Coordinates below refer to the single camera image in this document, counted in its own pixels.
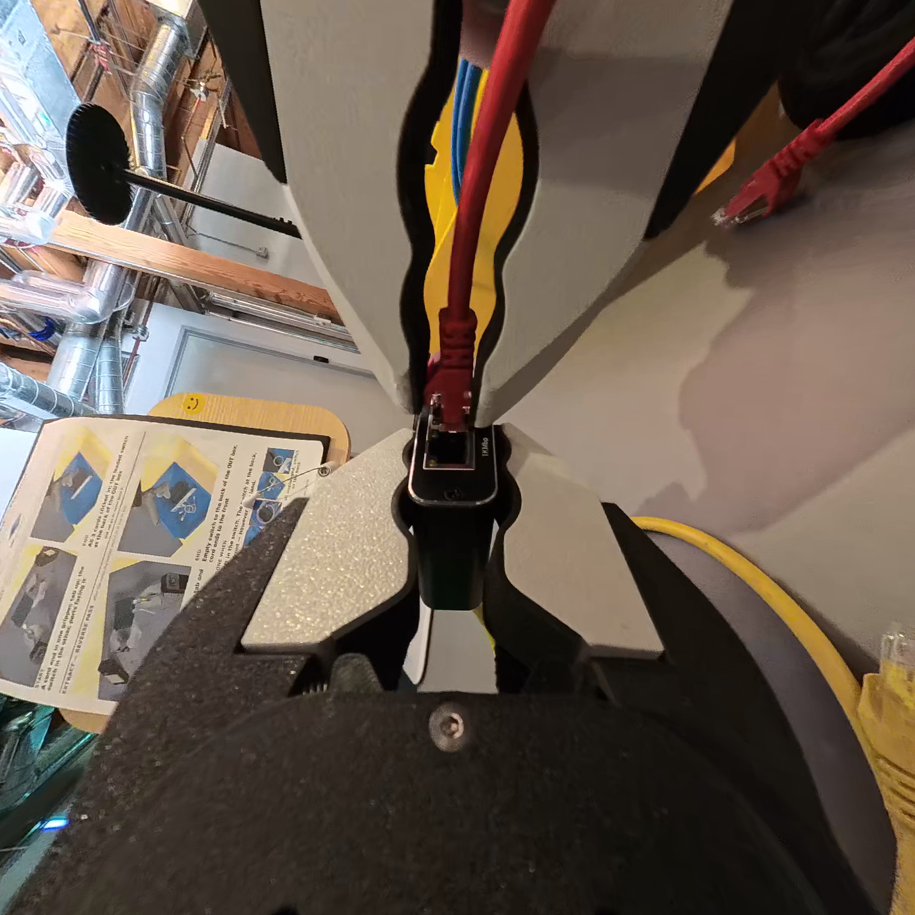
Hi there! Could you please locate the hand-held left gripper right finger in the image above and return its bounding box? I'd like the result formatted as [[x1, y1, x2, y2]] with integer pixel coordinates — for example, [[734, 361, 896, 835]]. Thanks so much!
[[489, 424, 667, 660]]

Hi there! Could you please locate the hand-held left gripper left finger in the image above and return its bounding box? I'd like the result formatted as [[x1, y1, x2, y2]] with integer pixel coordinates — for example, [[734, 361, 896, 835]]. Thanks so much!
[[239, 429, 417, 659]]

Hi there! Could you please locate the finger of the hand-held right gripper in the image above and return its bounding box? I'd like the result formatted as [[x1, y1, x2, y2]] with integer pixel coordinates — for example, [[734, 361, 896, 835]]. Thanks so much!
[[473, 0, 789, 428], [259, 0, 462, 417]]

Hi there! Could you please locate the black ethernet splitter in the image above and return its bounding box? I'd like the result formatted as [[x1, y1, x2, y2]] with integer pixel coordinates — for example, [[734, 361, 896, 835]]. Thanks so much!
[[407, 422, 501, 613]]

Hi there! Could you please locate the red ethernet cable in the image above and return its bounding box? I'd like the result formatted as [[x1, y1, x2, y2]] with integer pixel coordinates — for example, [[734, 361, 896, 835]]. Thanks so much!
[[424, 0, 915, 435]]

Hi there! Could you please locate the yellow plastic bin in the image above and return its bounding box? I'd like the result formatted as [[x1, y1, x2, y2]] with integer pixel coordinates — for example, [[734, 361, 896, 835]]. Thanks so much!
[[425, 68, 780, 376]]

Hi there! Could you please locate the yellow ethernet cable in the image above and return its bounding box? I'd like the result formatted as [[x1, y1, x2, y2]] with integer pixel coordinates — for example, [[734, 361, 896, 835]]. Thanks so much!
[[632, 516, 915, 862]]

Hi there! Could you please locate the printed instruction sheet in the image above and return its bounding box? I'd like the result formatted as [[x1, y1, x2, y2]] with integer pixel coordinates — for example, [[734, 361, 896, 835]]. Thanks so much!
[[0, 415, 346, 716]]

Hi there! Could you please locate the wooden ceiling beam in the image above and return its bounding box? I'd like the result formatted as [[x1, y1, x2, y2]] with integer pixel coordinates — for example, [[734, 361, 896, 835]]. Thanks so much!
[[43, 211, 343, 324]]

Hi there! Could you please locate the blue ethernet cable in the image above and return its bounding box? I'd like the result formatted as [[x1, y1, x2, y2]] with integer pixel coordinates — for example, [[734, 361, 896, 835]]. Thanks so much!
[[449, 57, 490, 208]]

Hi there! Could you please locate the silver air duct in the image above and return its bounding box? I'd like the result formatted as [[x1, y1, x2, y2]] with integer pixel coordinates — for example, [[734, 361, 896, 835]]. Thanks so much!
[[0, 361, 94, 423], [129, 0, 195, 183], [0, 261, 138, 324], [51, 322, 128, 417]]

